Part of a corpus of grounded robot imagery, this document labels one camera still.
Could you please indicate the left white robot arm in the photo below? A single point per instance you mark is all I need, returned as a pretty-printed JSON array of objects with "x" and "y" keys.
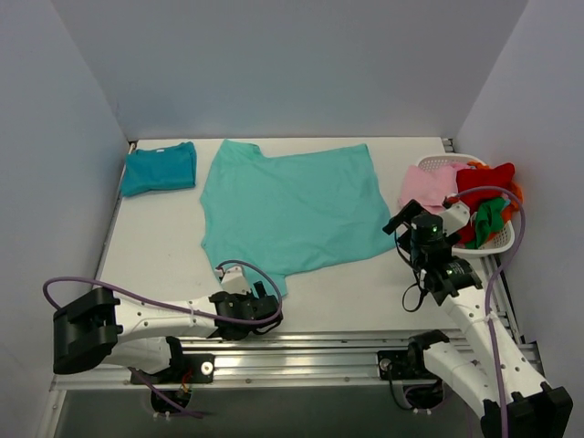
[{"x": 106, "y": 327}]

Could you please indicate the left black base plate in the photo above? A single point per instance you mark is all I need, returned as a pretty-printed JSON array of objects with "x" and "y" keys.
[{"x": 195, "y": 368}]

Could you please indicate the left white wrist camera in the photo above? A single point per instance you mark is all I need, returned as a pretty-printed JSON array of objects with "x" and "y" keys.
[{"x": 232, "y": 279}]

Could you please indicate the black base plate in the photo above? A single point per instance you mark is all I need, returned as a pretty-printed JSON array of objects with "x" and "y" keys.
[
  {"x": 395, "y": 365},
  {"x": 195, "y": 368}
]

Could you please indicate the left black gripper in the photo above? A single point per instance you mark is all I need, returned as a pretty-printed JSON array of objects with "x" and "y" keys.
[{"x": 255, "y": 306}]

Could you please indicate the folded teal t shirt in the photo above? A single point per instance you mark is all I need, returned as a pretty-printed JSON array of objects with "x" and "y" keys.
[{"x": 162, "y": 169}]

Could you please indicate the mint green t shirt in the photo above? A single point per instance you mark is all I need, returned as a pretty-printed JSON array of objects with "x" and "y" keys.
[{"x": 293, "y": 214}]

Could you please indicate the pink t shirt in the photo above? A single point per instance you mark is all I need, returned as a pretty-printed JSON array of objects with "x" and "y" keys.
[{"x": 428, "y": 188}]

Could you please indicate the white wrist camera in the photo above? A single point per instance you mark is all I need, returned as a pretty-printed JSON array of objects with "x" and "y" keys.
[
  {"x": 232, "y": 279},
  {"x": 455, "y": 218}
]

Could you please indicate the white plastic laundry basket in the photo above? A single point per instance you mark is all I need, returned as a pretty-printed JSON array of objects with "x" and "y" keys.
[{"x": 500, "y": 241}]

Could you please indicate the orange t shirt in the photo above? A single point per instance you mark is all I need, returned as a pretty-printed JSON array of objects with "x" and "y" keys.
[{"x": 502, "y": 175}]

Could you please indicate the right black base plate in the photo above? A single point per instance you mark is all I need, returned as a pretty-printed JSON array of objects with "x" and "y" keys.
[{"x": 395, "y": 365}]

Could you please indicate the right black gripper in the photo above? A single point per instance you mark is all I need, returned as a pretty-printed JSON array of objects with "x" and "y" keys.
[{"x": 403, "y": 218}]

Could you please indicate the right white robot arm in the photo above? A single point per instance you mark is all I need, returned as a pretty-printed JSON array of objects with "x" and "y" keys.
[{"x": 508, "y": 395}]

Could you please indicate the red t shirt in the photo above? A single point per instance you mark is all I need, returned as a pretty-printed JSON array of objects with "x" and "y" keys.
[{"x": 467, "y": 232}]

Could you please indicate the aluminium rail frame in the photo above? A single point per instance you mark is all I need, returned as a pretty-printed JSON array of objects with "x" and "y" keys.
[{"x": 298, "y": 359}]

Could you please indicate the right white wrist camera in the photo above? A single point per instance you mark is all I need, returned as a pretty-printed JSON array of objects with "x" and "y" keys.
[{"x": 455, "y": 218}]

